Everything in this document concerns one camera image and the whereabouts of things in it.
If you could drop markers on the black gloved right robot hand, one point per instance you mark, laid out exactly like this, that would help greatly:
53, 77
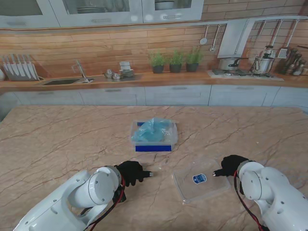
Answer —
231, 166

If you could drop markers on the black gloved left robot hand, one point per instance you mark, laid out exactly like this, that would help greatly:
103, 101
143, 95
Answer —
131, 170

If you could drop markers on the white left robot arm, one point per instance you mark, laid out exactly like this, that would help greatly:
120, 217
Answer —
72, 204

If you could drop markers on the clear plastic crate lid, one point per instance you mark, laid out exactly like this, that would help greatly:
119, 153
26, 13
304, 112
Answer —
202, 183

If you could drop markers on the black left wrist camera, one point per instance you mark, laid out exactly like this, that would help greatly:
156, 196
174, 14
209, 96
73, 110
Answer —
119, 195

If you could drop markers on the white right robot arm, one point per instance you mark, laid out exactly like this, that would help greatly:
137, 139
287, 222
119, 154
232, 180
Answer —
272, 199

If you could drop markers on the printed kitchen backdrop banner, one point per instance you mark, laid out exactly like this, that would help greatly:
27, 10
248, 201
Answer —
120, 48

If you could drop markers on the clear bubble film sheet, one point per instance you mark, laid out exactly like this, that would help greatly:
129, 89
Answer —
151, 131

